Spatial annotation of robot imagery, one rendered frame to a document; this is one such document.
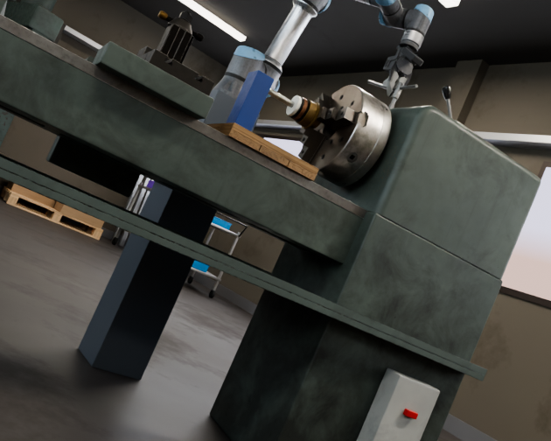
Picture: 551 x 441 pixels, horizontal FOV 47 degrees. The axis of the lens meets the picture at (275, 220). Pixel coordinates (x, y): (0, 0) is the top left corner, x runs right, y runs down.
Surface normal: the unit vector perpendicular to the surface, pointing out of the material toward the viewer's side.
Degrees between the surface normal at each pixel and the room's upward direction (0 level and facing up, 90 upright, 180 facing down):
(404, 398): 90
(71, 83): 90
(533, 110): 90
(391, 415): 90
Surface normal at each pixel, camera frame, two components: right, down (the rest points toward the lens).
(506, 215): 0.43, 0.12
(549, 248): -0.75, -0.38
